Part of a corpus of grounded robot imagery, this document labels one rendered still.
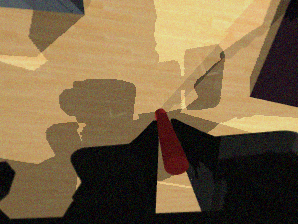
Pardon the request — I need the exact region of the dark red peg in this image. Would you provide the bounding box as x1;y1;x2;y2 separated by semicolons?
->
155;108;189;175

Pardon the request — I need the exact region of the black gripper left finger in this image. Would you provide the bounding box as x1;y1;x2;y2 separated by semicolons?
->
70;120;159;214

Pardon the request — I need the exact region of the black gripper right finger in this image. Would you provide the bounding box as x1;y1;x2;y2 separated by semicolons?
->
171;118;298;211

